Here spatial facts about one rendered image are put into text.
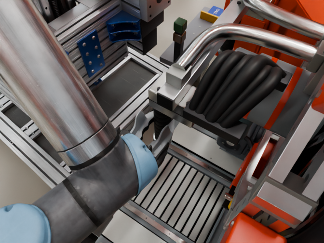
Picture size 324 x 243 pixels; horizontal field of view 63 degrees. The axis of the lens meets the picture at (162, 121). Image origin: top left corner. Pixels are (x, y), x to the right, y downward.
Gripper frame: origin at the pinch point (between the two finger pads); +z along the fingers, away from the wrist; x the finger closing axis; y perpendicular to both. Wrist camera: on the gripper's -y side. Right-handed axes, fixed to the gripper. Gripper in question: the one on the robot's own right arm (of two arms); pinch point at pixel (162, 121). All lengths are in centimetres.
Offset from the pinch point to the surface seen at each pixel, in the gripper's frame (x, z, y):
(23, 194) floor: 63, -28, -83
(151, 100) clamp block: 0.7, -2.3, 9.6
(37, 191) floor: 58, -24, -83
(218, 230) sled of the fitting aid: -25, 4, -68
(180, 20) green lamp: 24, 50, -17
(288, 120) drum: -21.4, 10.7, 4.5
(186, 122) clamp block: -6.4, -2.3, 8.2
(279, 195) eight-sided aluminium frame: -22.8, -8.7, 14.2
